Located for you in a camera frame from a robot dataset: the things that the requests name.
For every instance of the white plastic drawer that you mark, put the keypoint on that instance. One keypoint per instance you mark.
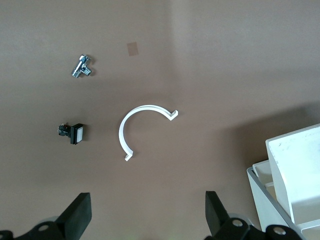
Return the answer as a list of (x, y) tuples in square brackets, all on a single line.
[(261, 168), (300, 175)]

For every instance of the brown table cover mat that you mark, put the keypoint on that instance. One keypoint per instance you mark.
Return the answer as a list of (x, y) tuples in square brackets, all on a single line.
[(200, 62)]

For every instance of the white curved plastic clip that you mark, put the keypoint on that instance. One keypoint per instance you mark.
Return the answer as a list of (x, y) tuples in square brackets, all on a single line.
[(121, 130)]

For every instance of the brown tape patch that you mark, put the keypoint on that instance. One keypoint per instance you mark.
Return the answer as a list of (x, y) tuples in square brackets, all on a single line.
[(132, 49)]

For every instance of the small chrome valve fitting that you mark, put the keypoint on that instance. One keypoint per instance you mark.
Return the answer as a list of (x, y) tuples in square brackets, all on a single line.
[(80, 67)]

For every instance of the black square white-faced switch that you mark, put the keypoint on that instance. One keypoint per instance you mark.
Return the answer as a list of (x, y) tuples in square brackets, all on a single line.
[(75, 133)]

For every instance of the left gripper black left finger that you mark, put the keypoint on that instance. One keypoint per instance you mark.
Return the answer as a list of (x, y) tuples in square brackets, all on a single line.
[(72, 220)]

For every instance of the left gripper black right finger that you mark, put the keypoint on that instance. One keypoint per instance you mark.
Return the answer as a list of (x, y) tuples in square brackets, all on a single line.
[(217, 220)]

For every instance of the white plastic drawer cabinet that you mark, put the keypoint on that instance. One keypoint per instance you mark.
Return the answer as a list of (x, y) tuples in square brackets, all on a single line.
[(260, 200)]

